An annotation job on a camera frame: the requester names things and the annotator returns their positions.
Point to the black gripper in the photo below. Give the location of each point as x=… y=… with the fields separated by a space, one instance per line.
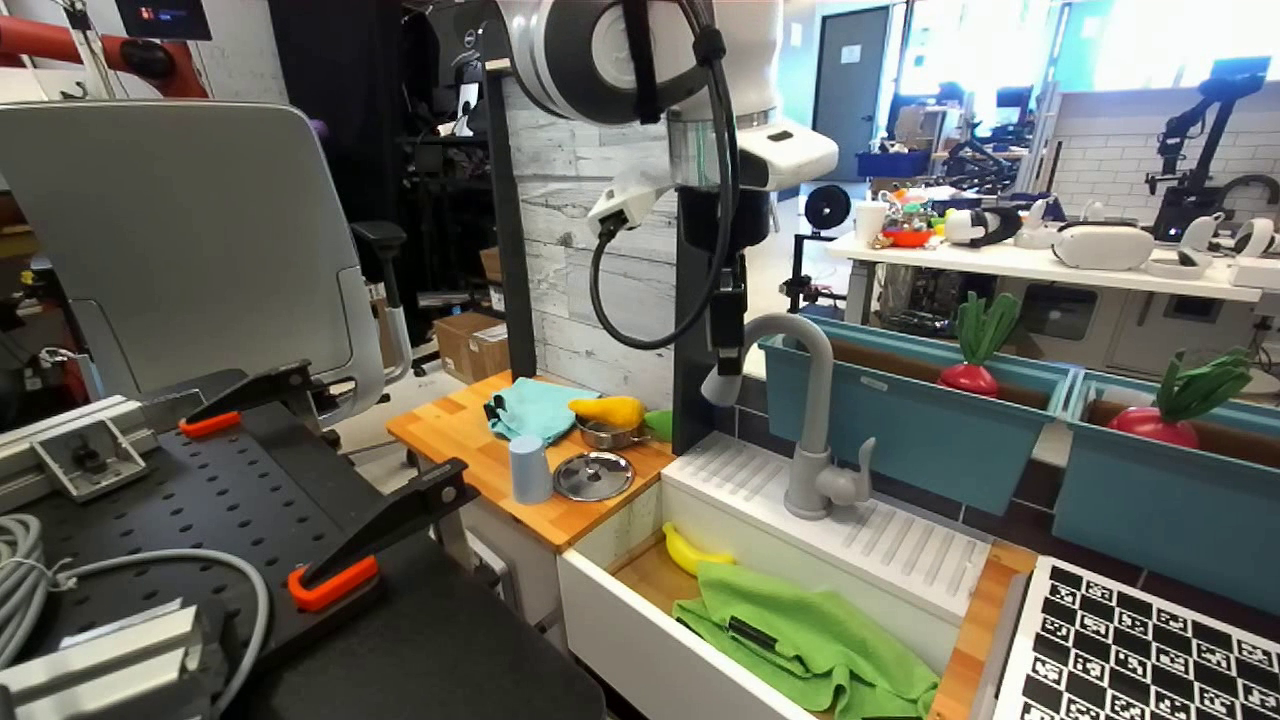
x=742 y=220

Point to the grey toy faucet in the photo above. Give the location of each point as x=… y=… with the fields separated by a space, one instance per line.
x=810 y=442

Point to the yellow plush with green leaves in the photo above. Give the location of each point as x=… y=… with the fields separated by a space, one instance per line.
x=610 y=409

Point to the blue towel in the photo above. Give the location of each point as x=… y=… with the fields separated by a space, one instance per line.
x=535 y=404

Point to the black background robot arm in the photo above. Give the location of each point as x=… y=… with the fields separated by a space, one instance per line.
x=1201 y=132

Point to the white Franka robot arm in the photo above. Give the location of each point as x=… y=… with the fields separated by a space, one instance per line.
x=626 y=52

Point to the red plush radish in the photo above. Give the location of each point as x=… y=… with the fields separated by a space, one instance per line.
x=980 y=340
x=1183 y=403

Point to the green towel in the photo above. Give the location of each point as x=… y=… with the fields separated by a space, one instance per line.
x=803 y=641

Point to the yellow toy banana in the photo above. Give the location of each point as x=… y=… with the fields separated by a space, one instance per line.
x=692 y=550

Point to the teal planter box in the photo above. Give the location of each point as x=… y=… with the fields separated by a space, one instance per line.
x=921 y=435
x=1174 y=523

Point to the grey wood backsplash panel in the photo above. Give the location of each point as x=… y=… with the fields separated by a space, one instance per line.
x=626 y=161

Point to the colourful toy pile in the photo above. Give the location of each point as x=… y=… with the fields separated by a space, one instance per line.
x=905 y=220

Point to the white toy sink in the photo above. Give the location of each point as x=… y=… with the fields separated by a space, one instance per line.
x=853 y=535

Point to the grey-blue plastic cup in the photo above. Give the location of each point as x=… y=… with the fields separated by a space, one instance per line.
x=528 y=467

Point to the small cardboard box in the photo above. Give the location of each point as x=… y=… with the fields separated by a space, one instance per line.
x=469 y=346

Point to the grey door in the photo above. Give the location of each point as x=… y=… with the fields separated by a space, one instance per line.
x=853 y=92

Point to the white table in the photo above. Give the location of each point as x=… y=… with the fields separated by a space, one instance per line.
x=1067 y=265

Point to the black clamp orange tip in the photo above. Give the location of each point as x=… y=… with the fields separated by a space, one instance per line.
x=385 y=524
x=253 y=403

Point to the white VR headset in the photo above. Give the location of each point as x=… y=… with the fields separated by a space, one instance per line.
x=1106 y=244

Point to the checkerboard calibration board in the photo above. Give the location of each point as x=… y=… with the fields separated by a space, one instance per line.
x=1146 y=655

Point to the black perforated breadboard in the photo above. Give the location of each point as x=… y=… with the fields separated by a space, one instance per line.
x=203 y=504

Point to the large grey panel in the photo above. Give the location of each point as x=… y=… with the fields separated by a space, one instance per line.
x=186 y=226

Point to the small dark screen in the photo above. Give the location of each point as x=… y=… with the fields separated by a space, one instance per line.
x=162 y=17

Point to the red padded bar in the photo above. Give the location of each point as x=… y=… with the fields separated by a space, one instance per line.
x=81 y=46

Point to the black frame post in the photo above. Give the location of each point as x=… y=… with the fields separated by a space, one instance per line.
x=688 y=403
x=514 y=243

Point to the aluminium extrusion rail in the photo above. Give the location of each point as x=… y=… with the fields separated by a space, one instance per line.
x=81 y=444

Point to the aluminium bracket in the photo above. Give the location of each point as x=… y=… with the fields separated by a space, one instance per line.
x=107 y=662

